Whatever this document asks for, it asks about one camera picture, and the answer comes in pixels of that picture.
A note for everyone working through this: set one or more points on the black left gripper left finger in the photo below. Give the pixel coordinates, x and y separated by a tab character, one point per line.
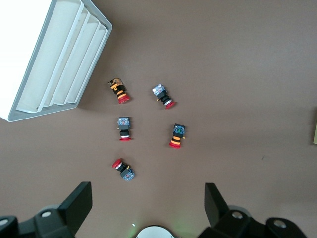
71	210

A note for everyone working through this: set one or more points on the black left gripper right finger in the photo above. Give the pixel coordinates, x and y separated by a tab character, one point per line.
218	213

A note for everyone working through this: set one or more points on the red mushroom button blue block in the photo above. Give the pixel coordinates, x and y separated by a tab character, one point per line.
123	127
162	95
123	171

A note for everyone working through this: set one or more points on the red button orange striped black block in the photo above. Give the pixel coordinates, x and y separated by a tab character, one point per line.
177	137

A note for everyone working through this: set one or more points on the white slotted storage rack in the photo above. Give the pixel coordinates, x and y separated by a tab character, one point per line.
62	49

